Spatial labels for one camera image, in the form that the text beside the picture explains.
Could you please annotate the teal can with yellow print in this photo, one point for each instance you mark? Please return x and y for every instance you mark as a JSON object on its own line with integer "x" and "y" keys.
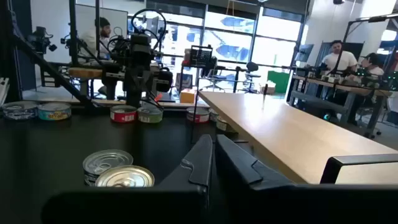
{"x": 54, "y": 111}

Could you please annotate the wooden background workbench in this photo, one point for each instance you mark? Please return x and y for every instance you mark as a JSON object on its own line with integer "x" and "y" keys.
{"x": 84, "y": 73}

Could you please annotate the large glass window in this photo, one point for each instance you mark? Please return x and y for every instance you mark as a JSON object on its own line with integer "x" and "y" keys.
{"x": 230, "y": 46}

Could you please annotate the black background robot arm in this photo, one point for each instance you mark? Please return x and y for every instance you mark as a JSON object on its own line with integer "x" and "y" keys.
{"x": 40, "y": 40}

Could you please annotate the red can with fish picture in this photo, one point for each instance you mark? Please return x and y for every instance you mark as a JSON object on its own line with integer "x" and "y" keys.
{"x": 198, "y": 114}

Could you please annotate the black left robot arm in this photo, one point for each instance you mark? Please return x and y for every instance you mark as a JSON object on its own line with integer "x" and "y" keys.
{"x": 163, "y": 81}

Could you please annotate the wooden shelf with black frame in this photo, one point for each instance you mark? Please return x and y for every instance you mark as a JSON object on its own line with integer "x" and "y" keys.
{"x": 295, "y": 130}

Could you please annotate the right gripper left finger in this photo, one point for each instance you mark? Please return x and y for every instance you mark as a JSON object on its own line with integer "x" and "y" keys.
{"x": 186, "y": 205}

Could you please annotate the green can with barcode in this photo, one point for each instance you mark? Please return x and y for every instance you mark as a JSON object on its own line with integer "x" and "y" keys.
{"x": 150, "y": 114}

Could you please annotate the yellow box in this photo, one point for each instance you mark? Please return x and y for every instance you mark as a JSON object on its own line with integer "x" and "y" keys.
{"x": 187, "y": 96}

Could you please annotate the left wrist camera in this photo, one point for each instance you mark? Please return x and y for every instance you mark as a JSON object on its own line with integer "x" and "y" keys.
{"x": 140, "y": 40}

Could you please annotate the dark blue tuna can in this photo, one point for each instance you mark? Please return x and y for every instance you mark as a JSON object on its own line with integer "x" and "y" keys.
{"x": 20, "y": 110}

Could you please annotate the dark monitor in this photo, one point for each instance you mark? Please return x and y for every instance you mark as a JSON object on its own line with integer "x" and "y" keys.
{"x": 304, "y": 52}

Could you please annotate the long wooden workbench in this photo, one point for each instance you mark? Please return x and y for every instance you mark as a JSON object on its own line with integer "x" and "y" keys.
{"x": 339, "y": 87}

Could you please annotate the green bin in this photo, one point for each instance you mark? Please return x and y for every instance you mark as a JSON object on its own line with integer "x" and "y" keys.
{"x": 279, "y": 81}

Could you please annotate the grey-labelled tin can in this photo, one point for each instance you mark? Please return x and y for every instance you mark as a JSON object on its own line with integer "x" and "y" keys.
{"x": 214, "y": 115}

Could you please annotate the teal can with white label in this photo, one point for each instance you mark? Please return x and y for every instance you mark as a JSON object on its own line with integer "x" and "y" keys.
{"x": 107, "y": 160}

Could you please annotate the pink-labelled tin can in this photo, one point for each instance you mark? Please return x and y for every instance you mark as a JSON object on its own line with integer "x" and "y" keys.
{"x": 124, "y": 177}

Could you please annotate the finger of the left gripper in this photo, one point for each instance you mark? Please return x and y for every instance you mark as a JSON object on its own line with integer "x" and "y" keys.
{"x": 133, "y": 93}
{"x": 146, "y": 79}

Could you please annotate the cardboard box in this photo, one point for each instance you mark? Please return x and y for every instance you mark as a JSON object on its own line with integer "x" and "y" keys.
{"x": 269, "y": 89}

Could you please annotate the red can with barcode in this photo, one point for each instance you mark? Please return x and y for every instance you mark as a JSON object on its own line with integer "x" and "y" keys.
{"x": 123, "y": 113}

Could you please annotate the black office chair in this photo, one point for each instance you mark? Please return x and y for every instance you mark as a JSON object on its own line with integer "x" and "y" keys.
{"x": 252, "y": 67}

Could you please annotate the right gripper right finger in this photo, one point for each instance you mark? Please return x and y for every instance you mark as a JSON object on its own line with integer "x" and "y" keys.
{"x": 248, "y": 202}

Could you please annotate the person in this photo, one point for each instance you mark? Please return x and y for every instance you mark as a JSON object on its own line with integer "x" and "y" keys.
{"x": 339, "y": 59}
{"x": 102, "y": 34}
{"x": 373, "y": 63}

